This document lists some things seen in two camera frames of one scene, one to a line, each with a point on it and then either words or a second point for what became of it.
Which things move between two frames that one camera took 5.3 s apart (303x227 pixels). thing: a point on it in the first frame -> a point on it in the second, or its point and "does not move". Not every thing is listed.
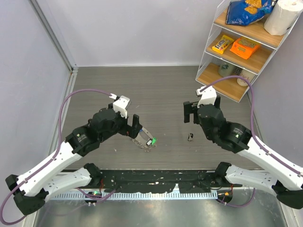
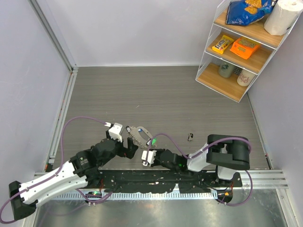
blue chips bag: (245, 12) does not move
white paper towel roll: (282, 16) does not move
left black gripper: (132, 131) -> (129, 152)
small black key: (190, 137) does not move
